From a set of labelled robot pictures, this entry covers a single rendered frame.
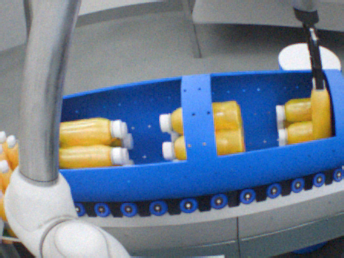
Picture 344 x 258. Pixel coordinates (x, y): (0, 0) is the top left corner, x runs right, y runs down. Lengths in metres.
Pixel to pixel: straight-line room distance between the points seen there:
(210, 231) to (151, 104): 0.37
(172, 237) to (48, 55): 0.79
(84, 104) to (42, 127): 0.68
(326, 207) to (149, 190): 0.52
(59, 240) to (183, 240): 0.71
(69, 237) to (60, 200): 0.13
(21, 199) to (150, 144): 0.74
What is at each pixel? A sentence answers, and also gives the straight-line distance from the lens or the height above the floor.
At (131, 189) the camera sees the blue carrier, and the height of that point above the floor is 1.06.
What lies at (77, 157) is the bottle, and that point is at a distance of 1.59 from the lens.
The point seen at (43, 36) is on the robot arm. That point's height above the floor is 1.64.
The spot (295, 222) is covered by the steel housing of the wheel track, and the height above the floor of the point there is 0.84.
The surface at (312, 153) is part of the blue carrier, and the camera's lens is 1.50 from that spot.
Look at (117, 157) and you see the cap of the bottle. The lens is 1.58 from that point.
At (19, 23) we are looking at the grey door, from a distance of 5.46.
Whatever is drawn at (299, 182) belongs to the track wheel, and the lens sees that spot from 1.60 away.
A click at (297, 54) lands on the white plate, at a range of 2.06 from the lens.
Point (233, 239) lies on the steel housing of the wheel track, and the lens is 1.67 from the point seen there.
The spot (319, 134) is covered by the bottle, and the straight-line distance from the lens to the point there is 1.54.
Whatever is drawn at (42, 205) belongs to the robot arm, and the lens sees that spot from 1.11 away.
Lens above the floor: 2.01
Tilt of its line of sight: 34 degrees down
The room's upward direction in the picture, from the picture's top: 12 degrees counter-clockwise
